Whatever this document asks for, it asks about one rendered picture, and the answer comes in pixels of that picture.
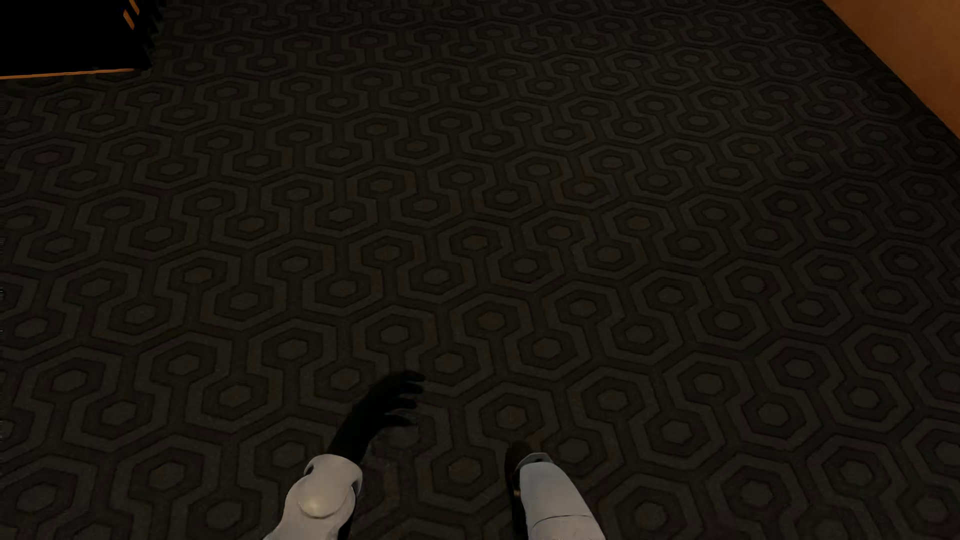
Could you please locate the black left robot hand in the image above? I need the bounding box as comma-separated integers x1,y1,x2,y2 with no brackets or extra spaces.
363,370,429,435

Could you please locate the black cabinet with orange trim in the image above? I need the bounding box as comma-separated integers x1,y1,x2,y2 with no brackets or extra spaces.
0,0,165,81

